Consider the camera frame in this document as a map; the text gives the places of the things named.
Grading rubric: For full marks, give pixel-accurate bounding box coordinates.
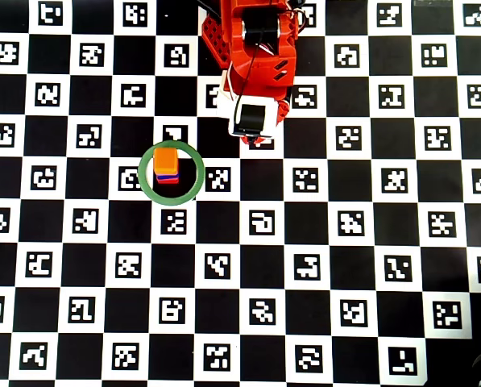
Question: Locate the black camera cable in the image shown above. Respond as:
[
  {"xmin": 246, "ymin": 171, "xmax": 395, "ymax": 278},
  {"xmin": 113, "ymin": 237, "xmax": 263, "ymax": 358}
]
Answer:
[{"xmin": 231, "ymin": 30, "xmax": 265, "ymax": 130}]

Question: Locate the orange cube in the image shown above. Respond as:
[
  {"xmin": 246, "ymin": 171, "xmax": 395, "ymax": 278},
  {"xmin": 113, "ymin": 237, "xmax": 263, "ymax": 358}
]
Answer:
[{"xmin": 152, "ymin": 147, "xmax": 180, "ymax": 177}]

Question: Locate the black white marker checkerboard mat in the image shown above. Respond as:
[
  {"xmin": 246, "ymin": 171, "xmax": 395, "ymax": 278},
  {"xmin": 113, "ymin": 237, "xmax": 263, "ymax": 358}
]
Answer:
[{"xmin": 0, "ymin": 0, "xmax": 481, "ymax": 384}]

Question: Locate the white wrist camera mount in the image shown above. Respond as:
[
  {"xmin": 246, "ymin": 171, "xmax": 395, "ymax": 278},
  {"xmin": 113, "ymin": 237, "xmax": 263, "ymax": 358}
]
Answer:
[{"xmin": 215, "ymin": 70, "xmax": 282, "ymax": 140}]

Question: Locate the green ring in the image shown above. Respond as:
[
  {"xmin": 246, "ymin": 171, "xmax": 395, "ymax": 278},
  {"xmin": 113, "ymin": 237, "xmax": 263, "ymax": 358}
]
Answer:
[{"xmin": 138, "ymin": 139, "xmax": 206, "ymax": 206}]

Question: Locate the red gripper black motor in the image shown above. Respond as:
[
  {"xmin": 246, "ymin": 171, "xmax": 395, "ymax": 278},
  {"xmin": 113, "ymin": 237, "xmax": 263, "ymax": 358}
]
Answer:
[{"xmin": 226, "ymin": 40, "xmax": 298, "ymax": 147}]

